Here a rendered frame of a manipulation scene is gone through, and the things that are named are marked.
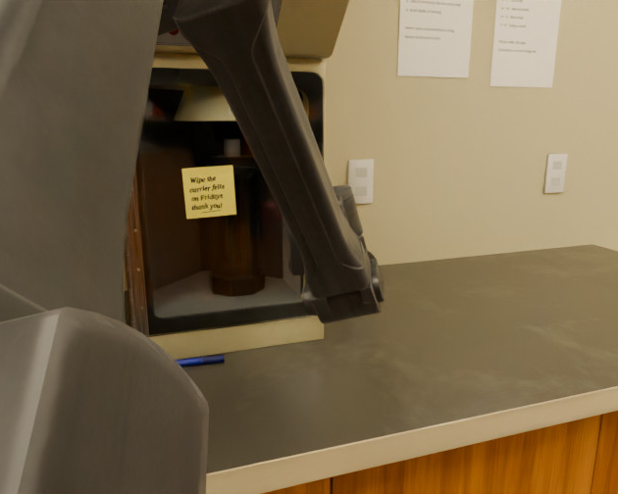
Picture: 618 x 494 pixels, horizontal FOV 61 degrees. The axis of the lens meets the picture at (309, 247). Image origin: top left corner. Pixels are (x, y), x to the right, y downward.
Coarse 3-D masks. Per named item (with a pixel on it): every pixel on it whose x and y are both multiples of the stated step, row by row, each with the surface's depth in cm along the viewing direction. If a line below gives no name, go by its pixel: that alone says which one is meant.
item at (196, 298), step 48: (192, 96) 76; (144, 144) 75; (192, 144) 77; (240, 144) 79; (144, 192) 76; (240, 192) 81; (144, 240) 78; (192, 240) 80; (240, 240) 83; (192, 288) 82; (240, 288) 85; (288, 288) 87
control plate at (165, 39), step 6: (276, 0) 69; (276, 6) 70; (276, 12) 71; (276, 18) 71; (276, 24) 72; (162, 36) 70; (168, 36) 70; (174, 36) 70; (180, 36) 70; (156, 42) 70; (162, 42) 71; (168, 42) 71; (174, 42) 71; (180, 42) 71; (186, 42) 71
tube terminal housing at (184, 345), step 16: (160, 64) 74; (176, 64) 75; (192, 64) 76; (288, 64) 80; (304, 64) 81; (320, 64) 82; (288, 320) 90; (304, 320) 91; (160, 336) 83; (176, 336) 84; (192, 336) 85; (208, 336) 86; (224, 336) 87; (240, 336) 88; (256, 336) 89; (272, 336) 90; (288, 336) 91; (304, 336) 92; (320, 336) 93; (176, 352) 85; (192, 352) 86; (208, 352) 87; (224, 352) 88
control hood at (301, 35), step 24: (288, 0) 70; (312, 0) 70; (336, 0) 71; (288, 24) 73; (312, 24) 74; (336, 24) 75; (168, 48) 72; (192, 48) 73; (288, 48) 76; (312, 48) 77
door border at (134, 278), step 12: (132, 192) 76; (132, 204) 76; (132, 216) 77; (132, 228) 77; (132, 240) 77; (132, 252) 78; (132, 264) 78; (132, 276) 79; (132, 288) 79; (144, 288) 80; (144, 300) 80; (132, 312) 80; (144, 312) 80; (144, 324) 81
